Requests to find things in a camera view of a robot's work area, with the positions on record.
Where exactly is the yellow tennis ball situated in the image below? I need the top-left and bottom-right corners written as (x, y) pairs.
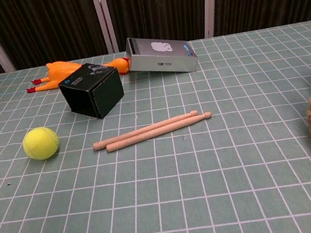
top-left (20, 124), bottom-right (63, 164)

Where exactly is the silver earbuds box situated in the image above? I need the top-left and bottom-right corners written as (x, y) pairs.
top-left (123, 27), bottom-right (201, 82)

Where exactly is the black cardboard box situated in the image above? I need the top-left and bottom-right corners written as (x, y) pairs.
top-left (55, 58), bottom-right (129, 126)

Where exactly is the wooden drumstick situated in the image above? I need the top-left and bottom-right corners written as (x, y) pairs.
top-left (102, 111), bottom-right (216, 153)
top-left (90, 110), bottom-right (202, 152)

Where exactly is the green checkered tablecloth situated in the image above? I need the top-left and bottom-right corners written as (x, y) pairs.
top-left (0, 20), bottom-right (311, 233)

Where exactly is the orange rubber chicken toy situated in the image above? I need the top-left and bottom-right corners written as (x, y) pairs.
top-left (22, 49), bottom-right (133, 95)

